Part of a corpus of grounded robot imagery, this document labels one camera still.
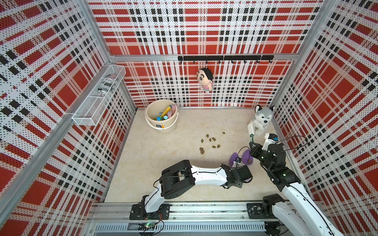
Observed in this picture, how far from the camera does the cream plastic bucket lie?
0.94 meters

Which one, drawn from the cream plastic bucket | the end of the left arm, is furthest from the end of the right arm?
the cream plastic bucket

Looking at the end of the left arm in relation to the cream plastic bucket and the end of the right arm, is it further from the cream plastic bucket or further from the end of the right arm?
the cream plastic bucket
